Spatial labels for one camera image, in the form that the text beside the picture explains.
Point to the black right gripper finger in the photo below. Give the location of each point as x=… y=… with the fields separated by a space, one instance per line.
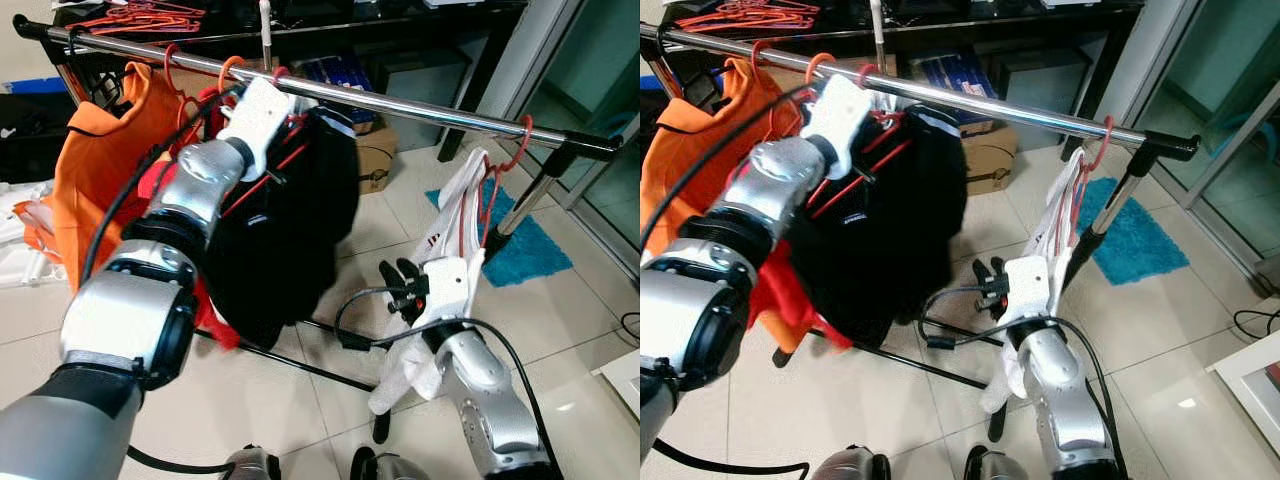
x=997 y=266
x=388 y=275
x=979 y=270
x=408 y=270

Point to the black shirt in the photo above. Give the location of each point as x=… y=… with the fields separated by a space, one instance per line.
x=890 y=240
x=290 y=230

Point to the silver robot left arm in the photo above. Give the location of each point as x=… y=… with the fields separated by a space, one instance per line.
x=130 y=310
x=700 y=300

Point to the orange plastic hanger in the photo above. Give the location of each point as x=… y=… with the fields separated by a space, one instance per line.
x=172 y=70
x=760 y=65
x=228 y=72
x=815 y=68

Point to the orange red hanger bundle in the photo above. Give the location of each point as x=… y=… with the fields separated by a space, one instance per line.
x=745 y=15
x=140 y=18

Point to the white flag print t-shirt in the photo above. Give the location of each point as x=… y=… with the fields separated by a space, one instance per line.
x=450 y=220
x=1045 y=220

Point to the small brown cardboard box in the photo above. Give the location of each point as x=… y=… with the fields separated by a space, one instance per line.
x=990 y=158
x=375 y=160

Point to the blue shaggy rug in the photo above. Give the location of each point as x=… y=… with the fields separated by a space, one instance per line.
x=1135 y=240
x=530 y=250

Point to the dark blue printed box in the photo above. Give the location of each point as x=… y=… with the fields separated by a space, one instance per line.
x=955 y=72
x=340 y=72

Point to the red shirt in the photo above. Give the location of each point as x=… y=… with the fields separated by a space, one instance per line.
x=215 y=318
x=795 y=300

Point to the white pole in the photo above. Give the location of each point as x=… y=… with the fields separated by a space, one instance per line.
x=265 y=30
x=877 y=30

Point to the black clothes rack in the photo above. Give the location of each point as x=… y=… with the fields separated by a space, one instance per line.
x=1000 y=105
x=420 y=108

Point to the orange polo shirt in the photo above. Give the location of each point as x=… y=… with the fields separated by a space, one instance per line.
x=100 y=170
x=680 y=170

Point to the grey robot right leg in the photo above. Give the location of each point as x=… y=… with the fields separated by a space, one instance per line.
x=385 y=468
x=1000 y=468

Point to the grey robot leg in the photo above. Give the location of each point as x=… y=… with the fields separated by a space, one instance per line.
x=850 y=466
x=385 y=468
x=1000 y=468
x=250 y=466

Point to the grey robot left leg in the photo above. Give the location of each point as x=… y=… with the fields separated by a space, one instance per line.
x=850 y=466
x=250 y=466

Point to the orange white plastic bag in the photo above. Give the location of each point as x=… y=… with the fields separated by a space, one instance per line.
x=35 y=220

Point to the black duffel bag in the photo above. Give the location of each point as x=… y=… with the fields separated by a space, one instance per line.
x=30 y=130

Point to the white foam packaging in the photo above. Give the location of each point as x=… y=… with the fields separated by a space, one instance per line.
x=20 y=255

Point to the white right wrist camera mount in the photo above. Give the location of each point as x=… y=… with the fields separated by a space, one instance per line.
x=1027 y=283
x=447 y=285

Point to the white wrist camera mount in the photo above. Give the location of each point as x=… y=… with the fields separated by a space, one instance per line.
x=447 y=285
x=258 y=118
x=1027 y=283
x=842 y=115

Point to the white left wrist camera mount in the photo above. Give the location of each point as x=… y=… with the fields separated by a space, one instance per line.
x=258 y=118
x=842 y=115

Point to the white picture frame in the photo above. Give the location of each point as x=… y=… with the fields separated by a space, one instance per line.
x=1250 y=385

